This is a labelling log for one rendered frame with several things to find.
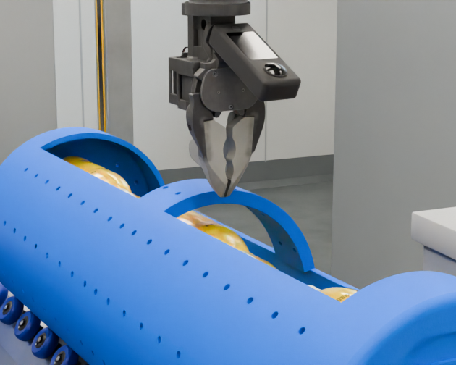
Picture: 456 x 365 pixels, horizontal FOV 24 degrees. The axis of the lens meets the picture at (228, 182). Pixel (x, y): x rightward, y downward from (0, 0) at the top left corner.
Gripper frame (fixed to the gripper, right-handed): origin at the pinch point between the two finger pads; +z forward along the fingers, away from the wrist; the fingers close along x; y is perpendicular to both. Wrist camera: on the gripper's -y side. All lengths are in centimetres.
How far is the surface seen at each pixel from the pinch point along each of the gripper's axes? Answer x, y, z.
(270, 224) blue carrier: -9.8, 6.8, 7.3
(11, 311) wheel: 11, 47, 28
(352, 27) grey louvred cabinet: -176, 220, 7
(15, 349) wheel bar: 11, 43, 32
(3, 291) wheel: 9, 55, 27
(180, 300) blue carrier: 11.7, -11.6, 7.6
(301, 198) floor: -277, 406, 125
